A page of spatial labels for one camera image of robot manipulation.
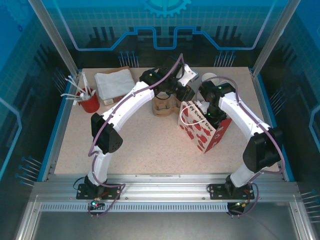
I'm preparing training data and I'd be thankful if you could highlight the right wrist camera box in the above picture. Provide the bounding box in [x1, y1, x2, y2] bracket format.
[194, 99, 209, 112]

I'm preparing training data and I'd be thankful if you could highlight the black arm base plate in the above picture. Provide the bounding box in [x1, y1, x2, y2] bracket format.
[208, 183, 256, 201]
[76, 183, 123, 201]

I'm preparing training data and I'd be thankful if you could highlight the red straw holder cup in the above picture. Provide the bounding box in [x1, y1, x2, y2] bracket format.
[79, 87, 101, 114]

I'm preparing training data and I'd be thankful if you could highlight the aluminium frame post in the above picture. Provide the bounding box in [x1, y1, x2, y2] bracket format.
[27, 0, 81, 78]
[251, 0, 302, 76]

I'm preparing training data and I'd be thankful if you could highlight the slotted grey cable duct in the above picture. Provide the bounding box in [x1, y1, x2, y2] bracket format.
[39, 202, 230, 213]

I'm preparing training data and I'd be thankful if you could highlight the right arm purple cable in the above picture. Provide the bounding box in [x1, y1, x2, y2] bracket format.
[196, 75, 286, 219]

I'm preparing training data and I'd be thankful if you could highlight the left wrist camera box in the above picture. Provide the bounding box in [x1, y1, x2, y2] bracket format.
[183, 63, 201, 84]

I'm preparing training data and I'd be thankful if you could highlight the blue-edged aluminium side rail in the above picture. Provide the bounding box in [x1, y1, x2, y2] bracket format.
[249, 66, 296, 183]
[37, 68, 85, 183]

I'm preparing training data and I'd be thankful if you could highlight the aluminium mounting rail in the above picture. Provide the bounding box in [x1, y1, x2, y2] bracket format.
[33, 171, 300, 204]

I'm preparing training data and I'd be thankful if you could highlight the thin black cable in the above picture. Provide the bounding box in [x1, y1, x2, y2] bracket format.
[72, 176, 86, 192]

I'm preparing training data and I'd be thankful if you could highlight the white napkin stack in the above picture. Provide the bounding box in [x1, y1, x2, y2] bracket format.
[94, 68, 138, 100]

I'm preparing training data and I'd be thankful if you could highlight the green white paper cup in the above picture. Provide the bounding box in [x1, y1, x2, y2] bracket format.
[201, 72, 221, 85]

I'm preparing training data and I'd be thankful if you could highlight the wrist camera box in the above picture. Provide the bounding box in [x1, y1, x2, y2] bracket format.
[183, 63, 201, 84]
[194, 99, 209, 112]

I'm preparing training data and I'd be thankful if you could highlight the white red-printed paper bag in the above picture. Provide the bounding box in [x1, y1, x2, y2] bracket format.
[177, 99, 233, 155]

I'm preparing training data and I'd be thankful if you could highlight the brown pulp cup carrier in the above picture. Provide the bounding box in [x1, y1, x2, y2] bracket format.
[151, 96, 181, 118]
[152, 107, 176, 119]

